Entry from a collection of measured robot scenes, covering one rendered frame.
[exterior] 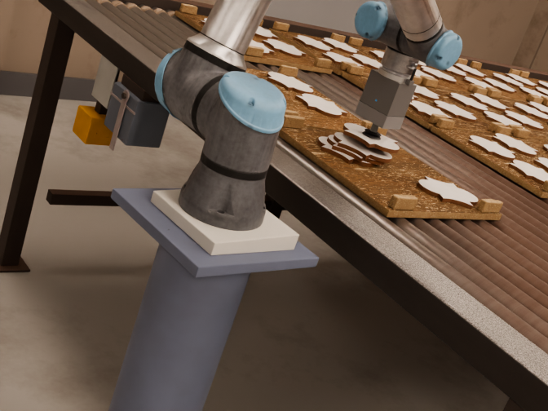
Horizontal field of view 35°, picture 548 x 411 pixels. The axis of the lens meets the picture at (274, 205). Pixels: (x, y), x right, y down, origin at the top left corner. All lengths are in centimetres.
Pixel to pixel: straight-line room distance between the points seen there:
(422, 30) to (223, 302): 61
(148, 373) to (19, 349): 108
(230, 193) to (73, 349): 133
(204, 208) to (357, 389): 161
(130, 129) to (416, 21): 86
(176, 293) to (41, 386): 106
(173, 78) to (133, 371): 53
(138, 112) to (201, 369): 83
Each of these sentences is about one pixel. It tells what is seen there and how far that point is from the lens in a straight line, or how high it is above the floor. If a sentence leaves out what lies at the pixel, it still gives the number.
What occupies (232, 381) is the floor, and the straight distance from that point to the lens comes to 276.
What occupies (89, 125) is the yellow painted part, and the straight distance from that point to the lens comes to 241.
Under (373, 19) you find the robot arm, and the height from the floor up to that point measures 124.
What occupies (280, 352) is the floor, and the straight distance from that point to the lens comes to 299.
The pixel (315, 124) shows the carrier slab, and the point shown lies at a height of 94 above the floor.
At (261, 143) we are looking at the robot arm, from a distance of 143.
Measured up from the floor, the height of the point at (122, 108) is 79.
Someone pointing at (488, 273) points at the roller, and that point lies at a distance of 165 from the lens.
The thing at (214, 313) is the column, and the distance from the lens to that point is 153.
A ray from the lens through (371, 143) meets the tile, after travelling 189.
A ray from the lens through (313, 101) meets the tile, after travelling 225.
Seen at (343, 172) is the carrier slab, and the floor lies 94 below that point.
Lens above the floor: 147
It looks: 21 degrees down
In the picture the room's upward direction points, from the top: 19 degrees clockwise
